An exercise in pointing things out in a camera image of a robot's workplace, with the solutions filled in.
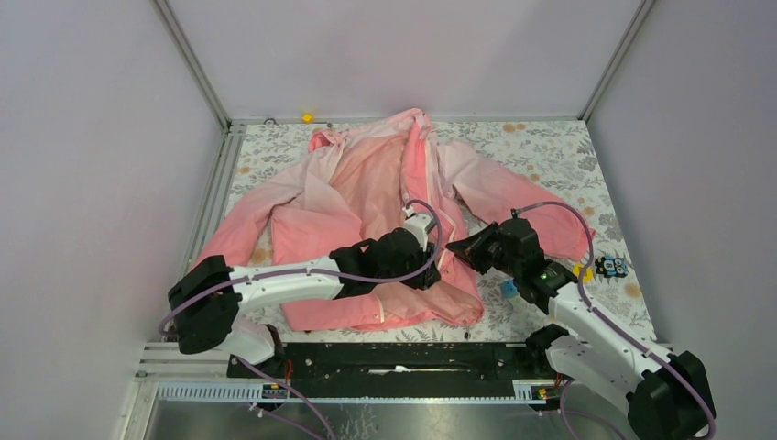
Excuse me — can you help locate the pink zip-up jacket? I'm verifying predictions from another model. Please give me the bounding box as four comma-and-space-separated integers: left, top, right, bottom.
202, 109, 588, 331

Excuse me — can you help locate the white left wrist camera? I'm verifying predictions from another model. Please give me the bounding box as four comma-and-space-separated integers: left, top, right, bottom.
402, 207, 437, 251

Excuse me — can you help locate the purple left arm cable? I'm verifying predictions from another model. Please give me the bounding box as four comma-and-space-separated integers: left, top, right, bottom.
159, 199, 445, 440

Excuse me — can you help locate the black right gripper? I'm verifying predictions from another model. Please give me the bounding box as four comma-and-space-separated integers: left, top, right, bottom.
446, 222, 520, 278

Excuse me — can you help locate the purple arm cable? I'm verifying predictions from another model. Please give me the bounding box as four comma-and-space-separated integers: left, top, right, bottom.
159, 199, 445, 440
512, 200, 717, 440

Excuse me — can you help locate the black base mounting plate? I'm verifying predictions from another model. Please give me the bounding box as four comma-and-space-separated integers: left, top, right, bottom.
227, 342, 556, 399

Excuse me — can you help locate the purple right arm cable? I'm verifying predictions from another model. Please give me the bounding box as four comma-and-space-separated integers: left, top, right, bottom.
512, 200, 717, 440

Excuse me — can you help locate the floral patterned table mat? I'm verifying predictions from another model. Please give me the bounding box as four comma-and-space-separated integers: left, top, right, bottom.
202, 109, 654, 342

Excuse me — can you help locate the aluminium frame rail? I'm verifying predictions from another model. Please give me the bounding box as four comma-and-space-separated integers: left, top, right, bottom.
150, 0, 231, 130

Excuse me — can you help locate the small owl figurine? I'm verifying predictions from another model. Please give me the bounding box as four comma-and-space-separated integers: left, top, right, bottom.
595, 256, 629, 278

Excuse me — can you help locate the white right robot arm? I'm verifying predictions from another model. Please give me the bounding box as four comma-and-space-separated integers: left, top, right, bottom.
447, 218, 715, 439

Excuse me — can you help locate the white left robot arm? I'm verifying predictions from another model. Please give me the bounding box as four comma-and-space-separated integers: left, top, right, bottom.
166, 227, 441, 377

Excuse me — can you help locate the small blue block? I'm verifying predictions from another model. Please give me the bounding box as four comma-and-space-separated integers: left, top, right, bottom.
499, 280, 519, 299

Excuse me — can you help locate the yellow round token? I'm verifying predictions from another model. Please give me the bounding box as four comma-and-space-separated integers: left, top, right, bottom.
573, 264, 596, 283

